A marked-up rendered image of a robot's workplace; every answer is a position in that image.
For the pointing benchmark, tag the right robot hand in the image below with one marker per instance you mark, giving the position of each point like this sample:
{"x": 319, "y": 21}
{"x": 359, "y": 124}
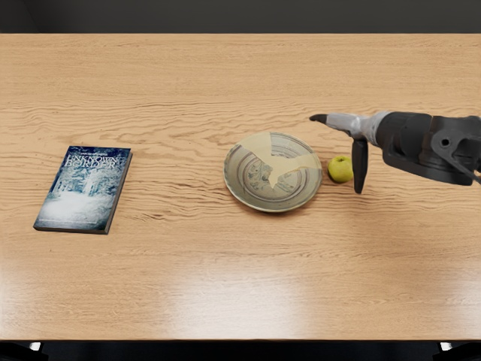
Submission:
{"x": 353, "y": 123}

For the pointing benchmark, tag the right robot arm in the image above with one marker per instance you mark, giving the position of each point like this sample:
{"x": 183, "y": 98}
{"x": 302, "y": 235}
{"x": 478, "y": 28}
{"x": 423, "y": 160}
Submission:
{"x": 424, "y": 143}

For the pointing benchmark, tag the patterned ceramic plate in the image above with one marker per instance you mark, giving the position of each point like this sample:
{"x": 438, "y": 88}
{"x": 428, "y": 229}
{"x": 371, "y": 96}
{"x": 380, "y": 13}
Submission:
{"x": 273, "y": 171}

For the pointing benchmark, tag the yellow-green apple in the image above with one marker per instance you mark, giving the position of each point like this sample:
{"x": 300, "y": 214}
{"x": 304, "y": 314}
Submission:
{"x": 340, "y": 170}

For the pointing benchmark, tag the blue paperback book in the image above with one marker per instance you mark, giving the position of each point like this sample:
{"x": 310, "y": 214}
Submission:
{"x": 83, "y": 188}

